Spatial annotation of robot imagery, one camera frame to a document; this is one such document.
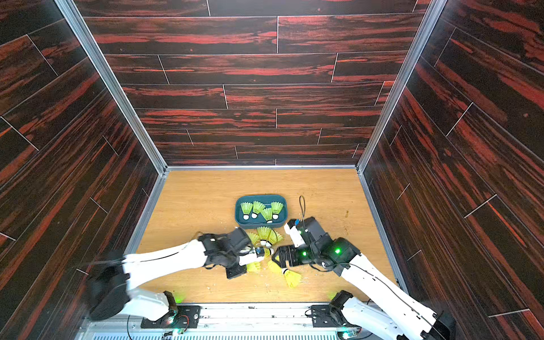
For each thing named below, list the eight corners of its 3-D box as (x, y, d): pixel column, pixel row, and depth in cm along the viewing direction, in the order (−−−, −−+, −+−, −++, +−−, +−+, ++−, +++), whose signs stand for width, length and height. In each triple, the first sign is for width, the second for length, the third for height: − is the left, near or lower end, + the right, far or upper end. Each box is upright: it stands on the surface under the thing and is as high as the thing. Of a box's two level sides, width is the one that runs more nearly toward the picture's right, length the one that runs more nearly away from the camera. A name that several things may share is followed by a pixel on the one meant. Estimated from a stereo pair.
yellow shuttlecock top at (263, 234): (257, 247, 92) (256, 242, 88) (258, 232, 97) (257, 227, 93) (271, 247, 92) (270, 242, 88) (271, 232, 97) (270, 227, 93)
